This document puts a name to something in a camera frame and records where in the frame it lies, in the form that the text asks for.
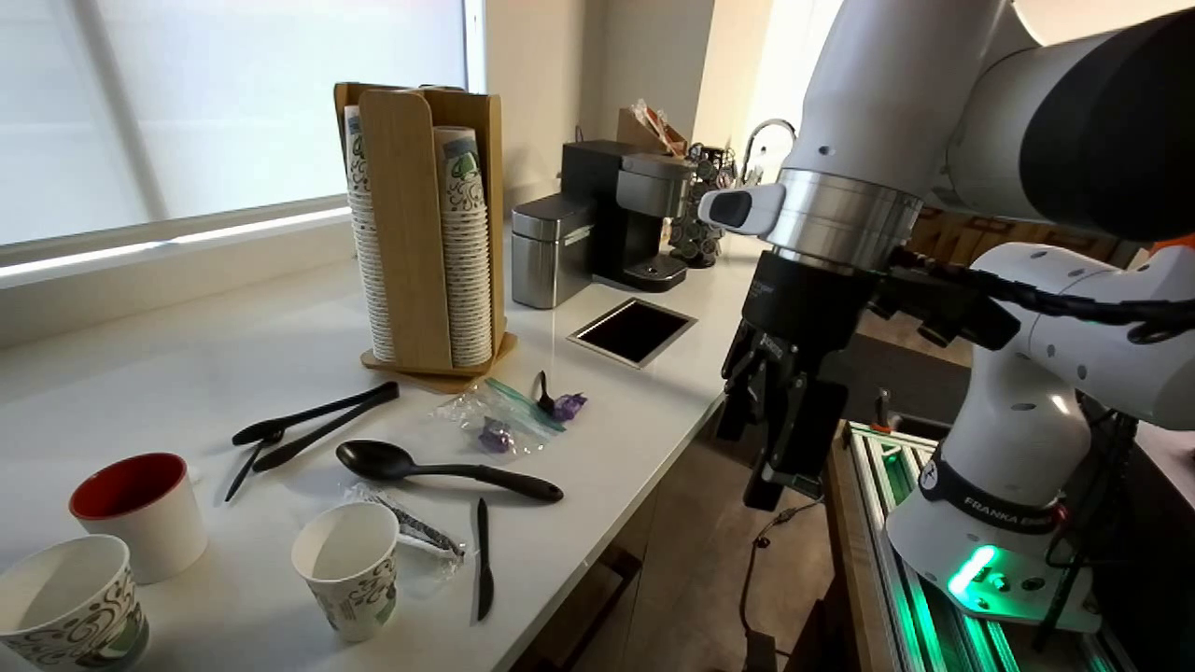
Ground patterned paper cup near edge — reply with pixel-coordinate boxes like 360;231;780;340
0;532;150;672

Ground black plastic fork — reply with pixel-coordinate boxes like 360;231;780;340
223;434;279;504

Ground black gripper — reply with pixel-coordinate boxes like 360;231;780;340
716;252;872;512

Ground wooden cup holder stand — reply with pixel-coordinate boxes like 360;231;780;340
332;80;513;382

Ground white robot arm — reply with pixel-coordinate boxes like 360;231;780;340
698;0;1195;630

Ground large black plastic spoon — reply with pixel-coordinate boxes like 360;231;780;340
337;441;562;504

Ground left stack of paper cups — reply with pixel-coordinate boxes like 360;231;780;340
343;105;391;363

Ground black coffee machine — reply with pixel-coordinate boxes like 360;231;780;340
560;140;687;291

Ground patterned paper coffee cup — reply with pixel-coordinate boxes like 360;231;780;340
290;500;399;643

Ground right stack of paper cups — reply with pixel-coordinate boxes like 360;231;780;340
438;125;490;368

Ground white cup red inside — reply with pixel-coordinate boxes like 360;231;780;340
66;451;210;583

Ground stack of paper cups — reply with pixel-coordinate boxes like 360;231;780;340
343;105;391;363
438;125;490;368

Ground patterned jar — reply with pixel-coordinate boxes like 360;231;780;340
667;140;738;271

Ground clear bag purple items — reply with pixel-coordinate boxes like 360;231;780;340
462;368;586;456

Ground black countertop opening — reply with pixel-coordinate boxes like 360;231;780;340
575;297;691;364

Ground black plastic knife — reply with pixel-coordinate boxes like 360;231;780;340
473;496;496;624

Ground grey metal bin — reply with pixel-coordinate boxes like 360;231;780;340
513;194;592;311

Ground black plastic spoon pair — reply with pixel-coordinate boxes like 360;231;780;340
231;382;399;474

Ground wrapped cutlery packet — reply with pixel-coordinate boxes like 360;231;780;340
372;496;467;560

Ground sink faucet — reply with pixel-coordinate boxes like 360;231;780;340
738;118;796;186

